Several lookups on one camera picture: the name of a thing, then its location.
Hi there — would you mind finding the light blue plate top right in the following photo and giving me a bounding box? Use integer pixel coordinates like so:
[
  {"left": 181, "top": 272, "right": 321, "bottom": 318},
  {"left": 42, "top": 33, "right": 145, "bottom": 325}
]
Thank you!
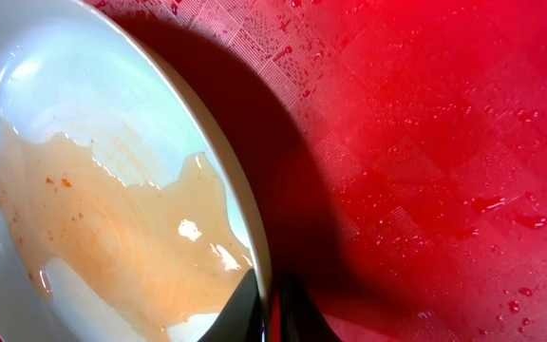
[{"left": 0, "top": 1, "right": 272, "bottom": 341}]

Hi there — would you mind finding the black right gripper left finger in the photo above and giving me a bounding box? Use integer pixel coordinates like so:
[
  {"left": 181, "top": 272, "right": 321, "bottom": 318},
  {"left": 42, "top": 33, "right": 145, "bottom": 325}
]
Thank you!
[{"left": 198, "top": 269, "right": 264, "bottom": 342}]

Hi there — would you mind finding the red serving tray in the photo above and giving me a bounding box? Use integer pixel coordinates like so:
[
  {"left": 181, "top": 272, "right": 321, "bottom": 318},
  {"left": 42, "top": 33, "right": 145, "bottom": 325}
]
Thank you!
[{"left": 0, "top": 0, "right": 547, "bottom": 342}]

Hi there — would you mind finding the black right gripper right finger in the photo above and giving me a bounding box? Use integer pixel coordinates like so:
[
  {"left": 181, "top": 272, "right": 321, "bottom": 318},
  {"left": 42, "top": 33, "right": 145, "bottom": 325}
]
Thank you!
[{"left": 270, "top": 274, "right": 341, "bottom": 342}]

